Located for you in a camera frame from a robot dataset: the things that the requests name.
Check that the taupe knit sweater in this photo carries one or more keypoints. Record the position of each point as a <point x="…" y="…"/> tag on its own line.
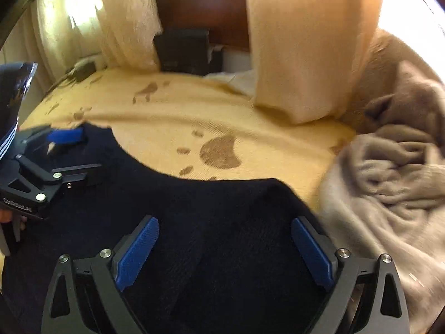
<point x="385" y="191"/>

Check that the person's left hand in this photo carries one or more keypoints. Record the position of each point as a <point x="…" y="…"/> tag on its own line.
<point x="7" y="216"/>

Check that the black box beside bed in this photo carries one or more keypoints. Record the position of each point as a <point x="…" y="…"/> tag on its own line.
<point x="188" y="51"/>

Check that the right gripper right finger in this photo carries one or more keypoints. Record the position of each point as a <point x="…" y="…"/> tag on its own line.
<point x="364" y="295"/>

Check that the white cloth by nightstand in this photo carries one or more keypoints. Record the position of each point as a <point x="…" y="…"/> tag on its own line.
<point x="243" y="82"/>

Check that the black charger adapter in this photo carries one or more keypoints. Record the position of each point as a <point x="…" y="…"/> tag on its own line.
<point x="82" y="72"/>

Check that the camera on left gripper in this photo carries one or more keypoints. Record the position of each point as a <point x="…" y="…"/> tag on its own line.
<point x="15" y="81"/>

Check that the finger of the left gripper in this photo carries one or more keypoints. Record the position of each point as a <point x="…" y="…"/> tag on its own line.
<point x="78" y="175"/>
<point x="66" y="137"/>

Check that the cream lace curtain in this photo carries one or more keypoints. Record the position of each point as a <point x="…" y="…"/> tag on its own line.
<point x="120" y="32"/>

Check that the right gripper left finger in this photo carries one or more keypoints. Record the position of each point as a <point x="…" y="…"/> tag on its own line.
<point x="86" y="295"/>

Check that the wooden nightstand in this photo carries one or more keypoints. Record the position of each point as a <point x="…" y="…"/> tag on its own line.
<point x="226" y="20"/>

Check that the orange woven curtain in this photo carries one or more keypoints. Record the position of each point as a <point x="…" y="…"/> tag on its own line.
<point x="308" y="54"/>

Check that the black knit sweater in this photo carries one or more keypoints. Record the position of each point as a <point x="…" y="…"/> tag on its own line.
<point x="224" y="262"/>

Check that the orange paw print blanket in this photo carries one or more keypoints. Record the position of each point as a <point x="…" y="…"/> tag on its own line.
<point x="190" y="151"/>

